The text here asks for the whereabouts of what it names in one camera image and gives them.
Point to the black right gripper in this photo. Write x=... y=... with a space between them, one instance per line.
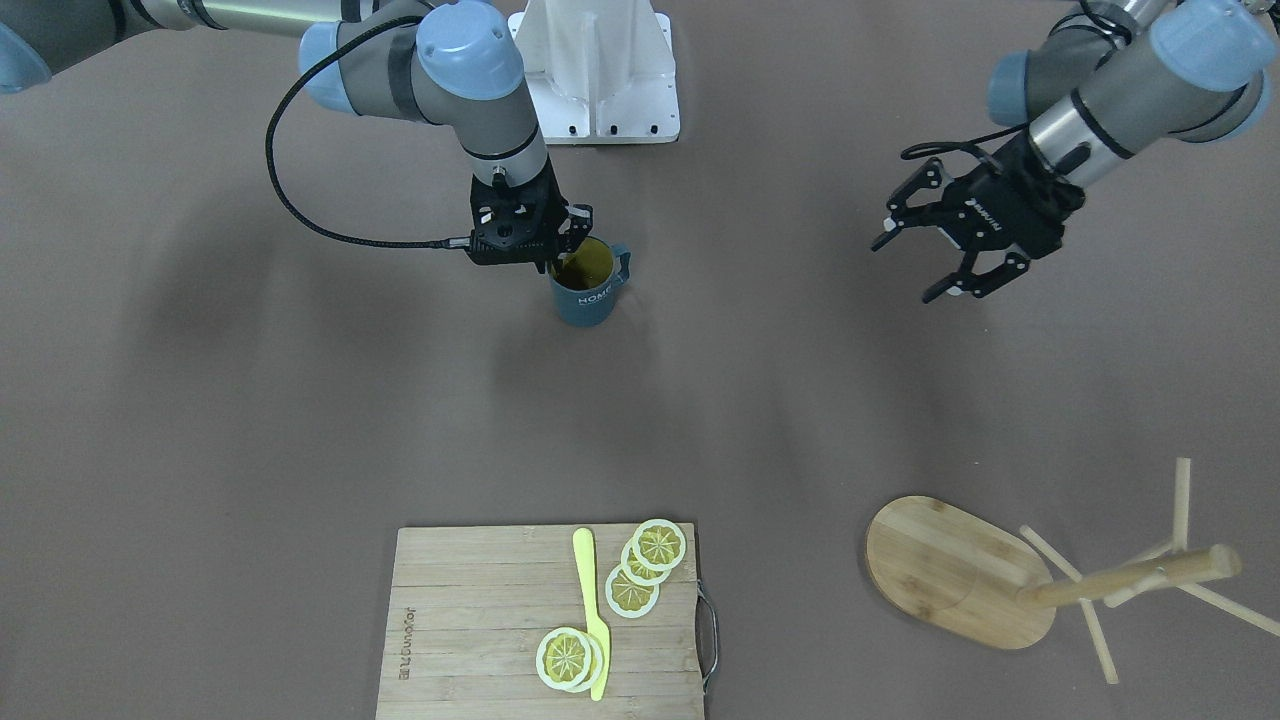
x=577 y=222

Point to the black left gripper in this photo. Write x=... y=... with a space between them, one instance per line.
x=1010 y=203

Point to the dark teal mug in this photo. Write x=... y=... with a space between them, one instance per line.
x=585 y=283

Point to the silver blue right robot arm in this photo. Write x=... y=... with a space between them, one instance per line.
x=444 y=63

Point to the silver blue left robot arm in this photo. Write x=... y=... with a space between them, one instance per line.
x=1110 y=78

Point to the wooden cup storage rack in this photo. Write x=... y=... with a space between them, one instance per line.
x=944 y=566

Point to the yellow plastic knife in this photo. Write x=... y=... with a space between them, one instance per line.
x=584 y=553

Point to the wooden cutting board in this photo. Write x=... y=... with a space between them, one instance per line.
x=468 y=608

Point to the lemon slice on knife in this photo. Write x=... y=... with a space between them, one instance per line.
x=569 y=660

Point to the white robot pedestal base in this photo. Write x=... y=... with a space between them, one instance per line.
x=599 y=72

